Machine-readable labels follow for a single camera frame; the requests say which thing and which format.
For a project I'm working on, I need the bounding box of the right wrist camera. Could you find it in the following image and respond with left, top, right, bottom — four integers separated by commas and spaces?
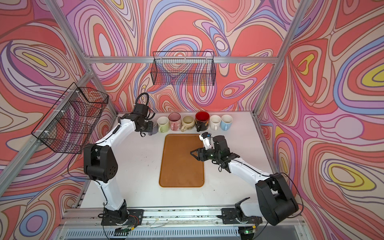
199, 132, 213, 150

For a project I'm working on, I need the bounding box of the white mug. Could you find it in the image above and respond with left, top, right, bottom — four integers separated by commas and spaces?
209, 115, 222, 131

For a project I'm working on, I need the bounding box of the light blue mug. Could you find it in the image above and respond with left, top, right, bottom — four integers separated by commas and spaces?
221, 115, 233, 131

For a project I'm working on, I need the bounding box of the purple mug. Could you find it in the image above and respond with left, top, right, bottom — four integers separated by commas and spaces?
149, 120, 159, 136

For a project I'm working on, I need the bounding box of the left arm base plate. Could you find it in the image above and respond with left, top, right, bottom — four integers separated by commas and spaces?
99, 209, 144, 227

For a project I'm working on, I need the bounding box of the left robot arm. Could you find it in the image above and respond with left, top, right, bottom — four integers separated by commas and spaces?
84, 104, 155, 226

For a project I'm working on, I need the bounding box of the beige speckled mug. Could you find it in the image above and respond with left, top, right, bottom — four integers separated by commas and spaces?
181, 115, 195, 132

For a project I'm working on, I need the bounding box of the black wire basket back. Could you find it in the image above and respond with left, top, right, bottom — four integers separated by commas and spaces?
151, 51, 216, 86

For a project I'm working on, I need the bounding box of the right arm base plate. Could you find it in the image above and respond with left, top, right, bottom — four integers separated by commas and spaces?
217, 208, 263, 226

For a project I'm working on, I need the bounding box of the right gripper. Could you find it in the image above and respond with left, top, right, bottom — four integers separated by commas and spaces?
190, 146, 221, 162

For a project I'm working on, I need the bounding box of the aluminium mounting rail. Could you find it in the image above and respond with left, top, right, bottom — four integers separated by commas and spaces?
59, 204, 307, 229

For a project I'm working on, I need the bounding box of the brown wooden tray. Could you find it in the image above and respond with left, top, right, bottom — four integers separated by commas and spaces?
159, 134, 205, 188

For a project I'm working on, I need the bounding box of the black wire basket left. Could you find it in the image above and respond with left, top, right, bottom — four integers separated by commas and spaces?
31, 83, 109, 154

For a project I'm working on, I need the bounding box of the light green mug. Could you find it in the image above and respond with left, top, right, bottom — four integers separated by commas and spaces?
157, 116, 170, 133

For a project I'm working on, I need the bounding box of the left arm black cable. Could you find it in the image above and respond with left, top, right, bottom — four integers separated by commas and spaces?
134, 92, 156, 121

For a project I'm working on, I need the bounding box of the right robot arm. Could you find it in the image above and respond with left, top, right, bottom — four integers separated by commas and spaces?
190, 132, 299, 226

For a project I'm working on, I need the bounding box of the pink mug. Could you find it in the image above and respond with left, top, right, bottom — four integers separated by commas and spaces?
168, 113, 182, 132

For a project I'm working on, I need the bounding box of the black wire basket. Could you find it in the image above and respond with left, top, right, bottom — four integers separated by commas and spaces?
151, 51, 216, 86
31, 83, 109, 154

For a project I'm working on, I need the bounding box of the black patterned mug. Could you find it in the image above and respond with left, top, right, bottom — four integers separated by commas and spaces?
195, 112, 210, 132

